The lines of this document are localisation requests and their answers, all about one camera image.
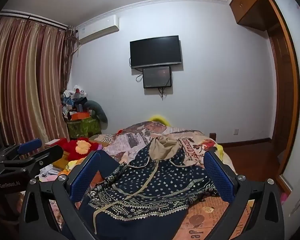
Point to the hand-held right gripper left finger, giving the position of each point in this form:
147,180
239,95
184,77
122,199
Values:
85,177

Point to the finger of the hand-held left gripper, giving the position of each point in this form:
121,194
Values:
30,145
48,153

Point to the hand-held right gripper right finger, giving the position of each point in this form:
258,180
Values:
218,177

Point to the navy patterned hooded jacket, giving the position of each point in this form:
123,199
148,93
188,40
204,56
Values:
164,180

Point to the small white box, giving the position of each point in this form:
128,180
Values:
52,142

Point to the pile of papers and cloths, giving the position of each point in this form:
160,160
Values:
48,173

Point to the green patterned box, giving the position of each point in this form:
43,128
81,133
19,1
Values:
82,128

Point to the wooden baseboard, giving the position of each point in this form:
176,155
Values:
244,143

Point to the orange box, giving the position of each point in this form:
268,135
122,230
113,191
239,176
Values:
80,115

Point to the pile of mixed clutter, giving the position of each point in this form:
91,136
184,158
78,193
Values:
72,102

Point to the printed blanket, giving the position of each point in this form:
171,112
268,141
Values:
137,140

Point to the grey plush pillow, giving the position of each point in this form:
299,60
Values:
100,112

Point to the striped brown curtain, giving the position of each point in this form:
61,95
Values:
27,80

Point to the yellow fluffy cloth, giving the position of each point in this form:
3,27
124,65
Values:
160,119

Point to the brown wooden door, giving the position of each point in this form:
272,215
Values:
287,85

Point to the white air conditioner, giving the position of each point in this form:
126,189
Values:
100,28

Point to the white door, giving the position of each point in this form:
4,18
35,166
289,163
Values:
297,42

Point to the wooden overhead cabinet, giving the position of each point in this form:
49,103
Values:
252,2

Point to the dark bed post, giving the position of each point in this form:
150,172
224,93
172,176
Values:
212,136

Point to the white wall outlet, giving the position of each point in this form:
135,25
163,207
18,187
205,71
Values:
236,131

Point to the small black wall monitor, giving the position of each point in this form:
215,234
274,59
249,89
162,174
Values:
157,77

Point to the white curtain rail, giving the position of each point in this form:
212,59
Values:
37,20

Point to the black wall television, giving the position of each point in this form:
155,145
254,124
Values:
155,52

